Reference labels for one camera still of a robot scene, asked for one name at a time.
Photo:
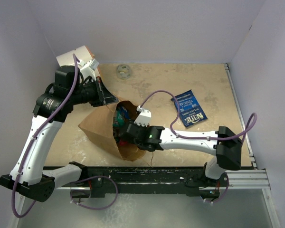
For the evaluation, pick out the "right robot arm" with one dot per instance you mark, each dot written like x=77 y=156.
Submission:
x=222 y=144

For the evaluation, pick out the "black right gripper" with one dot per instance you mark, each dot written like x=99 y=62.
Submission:
x=137 y=126

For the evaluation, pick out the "red snack packet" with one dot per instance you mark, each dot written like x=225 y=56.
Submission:
x=123 y=143

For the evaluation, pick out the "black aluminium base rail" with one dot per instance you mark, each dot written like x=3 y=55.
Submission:
x=189 y=181

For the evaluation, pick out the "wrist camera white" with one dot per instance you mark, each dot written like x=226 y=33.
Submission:
x=88 y=68
x=144 y=117

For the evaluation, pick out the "clear plastic tape roll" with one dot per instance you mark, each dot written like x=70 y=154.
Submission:
x=123 y=71

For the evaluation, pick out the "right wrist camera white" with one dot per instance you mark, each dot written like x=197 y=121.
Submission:
x=144 y=117

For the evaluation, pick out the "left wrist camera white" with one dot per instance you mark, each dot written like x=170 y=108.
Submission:
x=88 y=68

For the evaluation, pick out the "brown paper bag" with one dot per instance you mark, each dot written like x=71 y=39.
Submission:
x=98 y=127

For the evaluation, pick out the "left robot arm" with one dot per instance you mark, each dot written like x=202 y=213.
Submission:
x=73 y=85

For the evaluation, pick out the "teal snack packet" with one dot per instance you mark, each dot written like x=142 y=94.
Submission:
x=121 y=116

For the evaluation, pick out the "blue chips bag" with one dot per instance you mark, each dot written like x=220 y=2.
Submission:
x=191 y=112

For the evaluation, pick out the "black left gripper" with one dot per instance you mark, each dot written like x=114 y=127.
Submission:
x=103 y=95

